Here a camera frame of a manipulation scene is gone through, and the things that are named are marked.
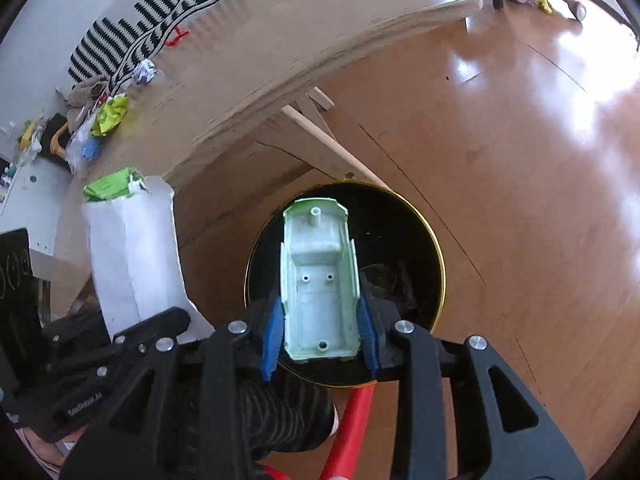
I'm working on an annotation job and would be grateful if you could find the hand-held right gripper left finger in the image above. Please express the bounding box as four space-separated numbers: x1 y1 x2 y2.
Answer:
65 304 282 480

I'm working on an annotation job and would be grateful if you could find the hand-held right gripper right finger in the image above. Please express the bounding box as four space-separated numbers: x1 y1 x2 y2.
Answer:
356 280 586 480

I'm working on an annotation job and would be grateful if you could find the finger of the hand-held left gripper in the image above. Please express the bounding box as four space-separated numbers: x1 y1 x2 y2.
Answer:
15 307 192 442

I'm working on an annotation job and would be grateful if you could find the white carton with green top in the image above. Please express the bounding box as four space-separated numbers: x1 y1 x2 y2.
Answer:
82 167 216 346

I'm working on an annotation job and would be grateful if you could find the green plastic toy car shell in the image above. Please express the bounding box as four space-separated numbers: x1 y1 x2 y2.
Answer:
278 199 363 363

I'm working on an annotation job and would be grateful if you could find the black round plate gold rim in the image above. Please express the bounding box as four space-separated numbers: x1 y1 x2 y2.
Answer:
243 181 446 388

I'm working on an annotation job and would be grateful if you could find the person's striped sock foot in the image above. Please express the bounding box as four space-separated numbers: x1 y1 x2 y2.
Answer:
240 380 341 461

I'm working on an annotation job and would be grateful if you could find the clear plastic bag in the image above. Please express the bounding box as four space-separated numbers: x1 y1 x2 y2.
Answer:
64 122 106 177

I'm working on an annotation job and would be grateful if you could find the yellow plastic packet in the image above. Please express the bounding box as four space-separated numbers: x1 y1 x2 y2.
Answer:
17 120 46 153

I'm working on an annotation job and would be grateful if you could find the pink slipper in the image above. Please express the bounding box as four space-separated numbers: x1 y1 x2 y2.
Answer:
15 427 76 476

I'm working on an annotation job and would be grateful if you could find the green yellow wrapper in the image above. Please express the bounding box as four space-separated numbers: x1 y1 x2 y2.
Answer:
90 96 130 137

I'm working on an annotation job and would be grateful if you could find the brown plush toy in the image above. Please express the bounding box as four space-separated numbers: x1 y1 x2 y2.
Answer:
66 76 111 126

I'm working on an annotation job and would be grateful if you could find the black white striped blanket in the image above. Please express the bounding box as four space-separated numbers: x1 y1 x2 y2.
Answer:
67 0 266 91

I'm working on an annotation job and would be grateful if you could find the red metal tube frame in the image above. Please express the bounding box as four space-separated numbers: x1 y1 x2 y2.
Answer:
260 385 377 480

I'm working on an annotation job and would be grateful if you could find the wooden table leg frame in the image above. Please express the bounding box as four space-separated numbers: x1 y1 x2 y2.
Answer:
260 87 391 191

